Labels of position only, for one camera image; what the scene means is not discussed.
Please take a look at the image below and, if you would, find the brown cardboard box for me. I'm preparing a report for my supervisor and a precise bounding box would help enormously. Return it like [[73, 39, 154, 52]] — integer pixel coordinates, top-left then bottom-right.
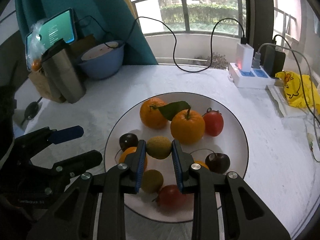
[[29, 34, 97, 103]]

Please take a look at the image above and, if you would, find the red cherry tomato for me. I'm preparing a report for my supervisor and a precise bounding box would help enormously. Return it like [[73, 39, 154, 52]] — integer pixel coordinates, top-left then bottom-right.
[[203, 108, 224, 137], [153, 185, 187, 211]]

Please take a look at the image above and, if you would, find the orange with green leaf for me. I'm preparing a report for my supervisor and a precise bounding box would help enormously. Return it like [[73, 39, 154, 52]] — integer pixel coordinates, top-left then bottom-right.
[[139, 97, 191, 129]]

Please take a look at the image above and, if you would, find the steel tumbler black lid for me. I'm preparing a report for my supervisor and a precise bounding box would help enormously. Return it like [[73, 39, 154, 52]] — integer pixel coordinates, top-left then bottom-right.
[[42, 39, 86, 103]]

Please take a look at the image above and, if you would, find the large orange with stem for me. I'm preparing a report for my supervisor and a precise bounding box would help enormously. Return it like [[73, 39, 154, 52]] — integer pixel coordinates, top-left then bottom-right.
[[170, 108, 206, 145]]

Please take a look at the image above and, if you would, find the grey cable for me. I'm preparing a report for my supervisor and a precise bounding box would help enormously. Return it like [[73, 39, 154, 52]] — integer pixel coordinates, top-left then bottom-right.
[[251, 42, 320, 163]]

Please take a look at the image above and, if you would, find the teal curtain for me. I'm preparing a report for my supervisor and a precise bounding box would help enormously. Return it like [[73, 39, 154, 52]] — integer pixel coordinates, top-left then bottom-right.
[[15, 0, 157, 65]]

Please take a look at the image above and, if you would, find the white plate black rim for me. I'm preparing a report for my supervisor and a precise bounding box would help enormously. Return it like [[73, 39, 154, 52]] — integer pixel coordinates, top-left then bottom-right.
[[104, 92, 249, 223]]

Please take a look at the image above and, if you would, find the black round mouse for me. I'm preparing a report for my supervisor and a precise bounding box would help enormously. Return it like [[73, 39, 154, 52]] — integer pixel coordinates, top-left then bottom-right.
[[21, 97, 42, 126]]

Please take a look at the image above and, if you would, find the oval orange kumquat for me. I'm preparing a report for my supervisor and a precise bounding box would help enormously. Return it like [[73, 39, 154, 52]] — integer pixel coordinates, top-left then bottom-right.
[[118, 147, 148, 171], [194, 160, 209, 170]]

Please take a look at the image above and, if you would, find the white power strip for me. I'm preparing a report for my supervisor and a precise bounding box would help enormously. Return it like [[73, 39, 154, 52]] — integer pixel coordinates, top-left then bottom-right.
[[228, 63, 276, 89]]

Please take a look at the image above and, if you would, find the dark cherry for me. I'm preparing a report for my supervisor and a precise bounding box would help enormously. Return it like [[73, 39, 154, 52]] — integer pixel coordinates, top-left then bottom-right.
[[119, 133, 139, 152], [190, 148, 231, 174]]

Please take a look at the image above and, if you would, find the plastic bag with fruit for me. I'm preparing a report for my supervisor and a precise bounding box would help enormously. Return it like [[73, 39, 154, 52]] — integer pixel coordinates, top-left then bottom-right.
[[25, 19, 48, 71]]

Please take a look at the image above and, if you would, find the blue bowl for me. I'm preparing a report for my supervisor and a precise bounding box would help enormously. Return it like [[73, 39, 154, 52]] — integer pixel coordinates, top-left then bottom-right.
[[79, 41, 125, 80]]

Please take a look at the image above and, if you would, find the white charger with black cable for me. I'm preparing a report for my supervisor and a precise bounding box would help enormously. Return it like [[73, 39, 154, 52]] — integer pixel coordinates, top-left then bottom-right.
[[122, 16, 253, 73]]

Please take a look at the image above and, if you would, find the greenish small citrus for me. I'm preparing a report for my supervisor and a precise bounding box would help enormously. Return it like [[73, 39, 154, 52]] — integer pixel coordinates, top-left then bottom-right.
[[146, 136, 171, 160], [141, 170, 164, 194]]

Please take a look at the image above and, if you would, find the yellow plastic bag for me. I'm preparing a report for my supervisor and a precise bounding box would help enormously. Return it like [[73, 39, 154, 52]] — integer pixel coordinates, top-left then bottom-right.
[[275, 71, 319, 114]]

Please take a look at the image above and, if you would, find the black power adapter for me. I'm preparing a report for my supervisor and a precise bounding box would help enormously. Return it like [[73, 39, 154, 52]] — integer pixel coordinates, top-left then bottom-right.
[[263, 45, 286, 77]]

